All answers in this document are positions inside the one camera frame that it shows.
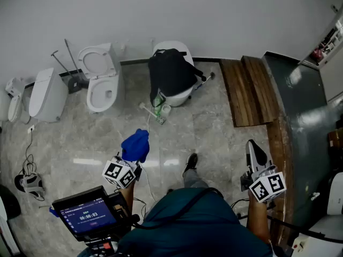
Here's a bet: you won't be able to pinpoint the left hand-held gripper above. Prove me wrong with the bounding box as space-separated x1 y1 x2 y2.
101 154 143 190

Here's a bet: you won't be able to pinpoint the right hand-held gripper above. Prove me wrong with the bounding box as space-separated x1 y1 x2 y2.
240 139 287 203

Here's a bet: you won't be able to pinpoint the blue cloth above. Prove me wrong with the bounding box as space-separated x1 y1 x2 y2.
121 128 150 163

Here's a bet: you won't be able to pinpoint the black backpack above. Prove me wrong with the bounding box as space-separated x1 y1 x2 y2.
147 48 207 108

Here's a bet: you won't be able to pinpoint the person's left forearm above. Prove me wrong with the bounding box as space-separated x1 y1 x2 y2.
117 182 137 222

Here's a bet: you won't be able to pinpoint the wooden curb strip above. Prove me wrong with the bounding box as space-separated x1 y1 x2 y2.
266 116 295 247

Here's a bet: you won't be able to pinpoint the black monitor screen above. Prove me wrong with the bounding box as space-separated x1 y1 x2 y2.
51 185 118 242

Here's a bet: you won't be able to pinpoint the person's grey trouser legs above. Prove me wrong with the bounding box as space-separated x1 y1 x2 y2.
183 169 210 190

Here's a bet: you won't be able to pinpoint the low wooden pallet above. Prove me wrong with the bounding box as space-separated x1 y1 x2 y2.
219 58 266 128

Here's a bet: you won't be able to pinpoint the person's black shoe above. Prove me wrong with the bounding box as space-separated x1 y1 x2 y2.
182 153 198 178

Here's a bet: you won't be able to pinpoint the white toilet with raised seat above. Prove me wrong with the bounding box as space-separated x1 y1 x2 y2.
77 42 125 117

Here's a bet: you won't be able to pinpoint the white toilet brush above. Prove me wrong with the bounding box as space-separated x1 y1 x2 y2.
138 102 159 118

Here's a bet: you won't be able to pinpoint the green bottle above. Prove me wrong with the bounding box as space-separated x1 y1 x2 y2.
153 91 166 116

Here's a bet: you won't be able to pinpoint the cardboard box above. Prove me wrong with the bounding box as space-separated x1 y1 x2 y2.
328 128 343 147

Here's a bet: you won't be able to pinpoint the person's teal shirt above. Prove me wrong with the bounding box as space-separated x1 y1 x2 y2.
116 187 274 257

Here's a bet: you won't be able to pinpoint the white appliance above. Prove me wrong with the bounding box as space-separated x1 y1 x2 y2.
326 171 343 216

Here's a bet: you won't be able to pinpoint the black and white headset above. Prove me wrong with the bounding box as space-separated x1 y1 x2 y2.
14 171 45 198

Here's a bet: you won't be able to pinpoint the dark-headed toilet brush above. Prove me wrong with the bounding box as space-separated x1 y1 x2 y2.
195 71 217 90

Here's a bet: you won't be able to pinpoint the white toilet with oval lid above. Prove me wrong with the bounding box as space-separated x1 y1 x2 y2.
152 40 195 108

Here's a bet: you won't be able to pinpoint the white box with red button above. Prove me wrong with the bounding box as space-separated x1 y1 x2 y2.
291 215 343 257

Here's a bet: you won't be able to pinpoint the white boxy closed toilet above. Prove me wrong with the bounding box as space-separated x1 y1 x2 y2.
28 67 69 123

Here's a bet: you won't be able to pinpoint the white cabinet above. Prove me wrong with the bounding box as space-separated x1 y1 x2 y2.
319 52 343 104

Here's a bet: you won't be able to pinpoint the red bag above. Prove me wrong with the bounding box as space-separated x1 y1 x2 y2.
312 47 325 61

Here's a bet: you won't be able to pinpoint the small white toilet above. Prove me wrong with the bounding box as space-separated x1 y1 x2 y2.
5 77 31 124

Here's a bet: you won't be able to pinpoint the white storage shelf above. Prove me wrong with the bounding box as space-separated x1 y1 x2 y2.
299 5 343 69

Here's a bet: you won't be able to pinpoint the black monitor mount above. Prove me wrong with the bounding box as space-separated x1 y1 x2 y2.
84 191 141 257

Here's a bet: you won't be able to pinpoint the thin black floor cable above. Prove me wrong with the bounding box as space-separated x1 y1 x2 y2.
23 131 37 175

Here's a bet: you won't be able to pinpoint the long-handled broom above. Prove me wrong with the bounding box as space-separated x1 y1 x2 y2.
64 38 90 89

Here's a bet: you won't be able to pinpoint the long-handled dustpan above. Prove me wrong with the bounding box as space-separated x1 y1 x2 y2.
50 50 81 94

